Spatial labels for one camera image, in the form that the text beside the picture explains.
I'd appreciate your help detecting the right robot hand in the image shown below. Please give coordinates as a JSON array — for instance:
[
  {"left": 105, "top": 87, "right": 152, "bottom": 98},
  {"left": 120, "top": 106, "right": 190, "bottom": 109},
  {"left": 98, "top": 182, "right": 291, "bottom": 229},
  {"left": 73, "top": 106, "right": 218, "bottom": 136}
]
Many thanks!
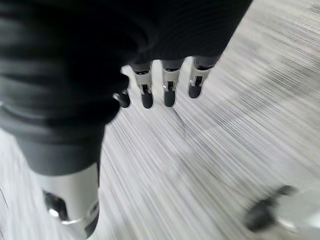
[{"left": 0, "top": 0, "right": 253, "bottom": 240}]

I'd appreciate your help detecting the robot's dark foot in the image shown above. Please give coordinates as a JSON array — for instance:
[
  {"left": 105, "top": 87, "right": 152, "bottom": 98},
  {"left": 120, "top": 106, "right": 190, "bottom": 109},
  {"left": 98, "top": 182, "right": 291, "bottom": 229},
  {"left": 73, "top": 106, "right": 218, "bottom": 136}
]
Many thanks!
[{"left": 246, "top": 184, "right": 300, "bottom": 232}]

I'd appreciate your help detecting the robot's silver leg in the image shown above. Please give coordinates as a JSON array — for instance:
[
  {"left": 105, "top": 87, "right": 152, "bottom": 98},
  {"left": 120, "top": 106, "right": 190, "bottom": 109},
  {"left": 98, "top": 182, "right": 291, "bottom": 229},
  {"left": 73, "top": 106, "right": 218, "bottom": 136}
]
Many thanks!
[{"left": 271, "top": 186, "right": 320, "bottom": 240}]

